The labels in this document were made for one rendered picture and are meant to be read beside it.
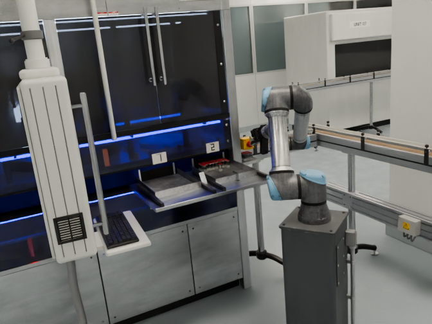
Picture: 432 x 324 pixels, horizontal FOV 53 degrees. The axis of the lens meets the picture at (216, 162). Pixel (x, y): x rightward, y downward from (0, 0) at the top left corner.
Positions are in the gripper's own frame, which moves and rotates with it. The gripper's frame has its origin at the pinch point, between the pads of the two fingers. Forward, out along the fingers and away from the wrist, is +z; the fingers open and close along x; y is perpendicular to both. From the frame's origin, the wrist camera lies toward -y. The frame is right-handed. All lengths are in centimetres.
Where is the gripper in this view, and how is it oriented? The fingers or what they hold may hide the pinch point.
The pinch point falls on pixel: (252, 144)
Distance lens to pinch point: 267.2
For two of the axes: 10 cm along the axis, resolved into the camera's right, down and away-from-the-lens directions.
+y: -2.7, -9.5, 1.3
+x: -8.9, 1.9, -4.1
